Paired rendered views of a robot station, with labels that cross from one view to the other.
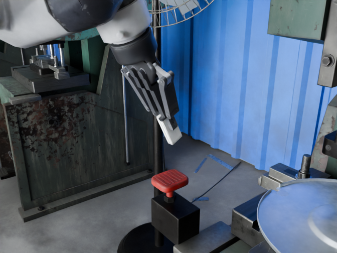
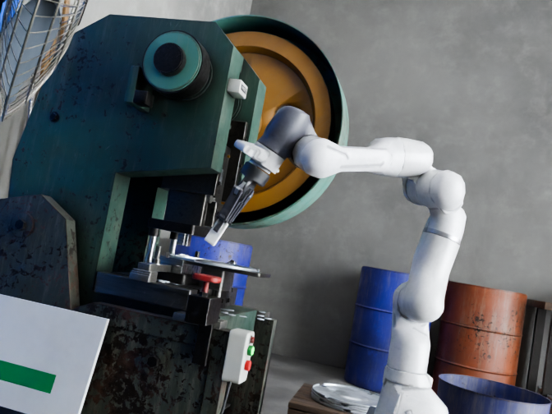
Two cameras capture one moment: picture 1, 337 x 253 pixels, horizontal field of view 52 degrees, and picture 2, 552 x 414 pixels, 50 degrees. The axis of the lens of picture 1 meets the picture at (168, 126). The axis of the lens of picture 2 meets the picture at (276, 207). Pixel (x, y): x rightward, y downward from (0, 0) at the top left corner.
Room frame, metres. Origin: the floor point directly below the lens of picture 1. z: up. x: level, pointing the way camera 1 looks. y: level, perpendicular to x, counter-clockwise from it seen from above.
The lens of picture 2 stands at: (1.47, 1.32, 0.84)
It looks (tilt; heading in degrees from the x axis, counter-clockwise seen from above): 5 degrees up; 233
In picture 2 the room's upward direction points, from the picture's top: 10 degrees clockwise
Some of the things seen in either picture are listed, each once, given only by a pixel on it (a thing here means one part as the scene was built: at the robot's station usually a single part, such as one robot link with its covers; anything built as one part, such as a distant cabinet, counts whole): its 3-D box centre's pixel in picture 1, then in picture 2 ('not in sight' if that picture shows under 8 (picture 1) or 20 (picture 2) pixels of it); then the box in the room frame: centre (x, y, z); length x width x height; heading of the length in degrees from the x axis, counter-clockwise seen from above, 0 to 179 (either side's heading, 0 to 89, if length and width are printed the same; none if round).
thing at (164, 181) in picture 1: (170, 192); (204, 289); (0.64, 0.00, 0.72); 0.07 x 0.06 x 0.08; 128
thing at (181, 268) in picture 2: not in sight; (178, 264); (0.52, -0.38, 0.76); 0.15 x 0.09 x 0.05; 38
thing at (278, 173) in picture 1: (300, 175); (154, 263); (0.66, -0.28, 0.76); 0.17 x 0.06 x 0.10; 38
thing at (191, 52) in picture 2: not in sight; (209, 94); (0.52, -0.39, 1.33); 0.67 x 0.18 x 0.18; 38
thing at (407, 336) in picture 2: not in sight; (410, 324); (0.07, 0.21, 0.71); 0.18 x 0.11 x 0.25; 53
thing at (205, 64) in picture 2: not in sight; (172, 74); (0.73, -0.25, 1.31); 0.22 x 0.12 x 0.22; 128
